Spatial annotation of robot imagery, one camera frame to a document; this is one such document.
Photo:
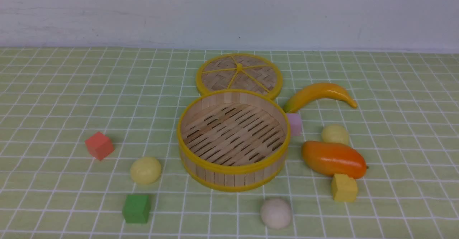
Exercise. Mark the pink foam cube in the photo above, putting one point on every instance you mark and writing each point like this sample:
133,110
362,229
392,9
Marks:
296,124

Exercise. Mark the woven bamboo steamer lid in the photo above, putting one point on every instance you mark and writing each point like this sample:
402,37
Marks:
240,71

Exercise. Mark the orange toy mango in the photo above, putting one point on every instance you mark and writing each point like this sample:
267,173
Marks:
333,158

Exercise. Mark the yellow bun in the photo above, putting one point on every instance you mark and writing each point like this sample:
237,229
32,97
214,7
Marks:
146,170
335,134

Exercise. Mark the bamboo steamer tray yellow rim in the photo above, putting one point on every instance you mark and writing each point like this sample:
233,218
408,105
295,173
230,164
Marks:
233,140

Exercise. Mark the green cube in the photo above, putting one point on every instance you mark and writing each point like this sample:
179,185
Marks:
137,208

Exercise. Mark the white bun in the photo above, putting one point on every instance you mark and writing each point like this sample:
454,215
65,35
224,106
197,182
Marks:
276,213

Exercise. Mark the red cube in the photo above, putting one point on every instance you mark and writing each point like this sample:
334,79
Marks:
99,146

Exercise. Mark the yellow toy banana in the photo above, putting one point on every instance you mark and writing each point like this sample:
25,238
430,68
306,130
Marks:
317,91

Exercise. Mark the yellow cube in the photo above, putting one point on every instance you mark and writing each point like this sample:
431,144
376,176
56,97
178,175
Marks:
344,188

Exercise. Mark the green checkered tablecloth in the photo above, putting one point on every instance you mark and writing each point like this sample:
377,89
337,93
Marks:
53,99

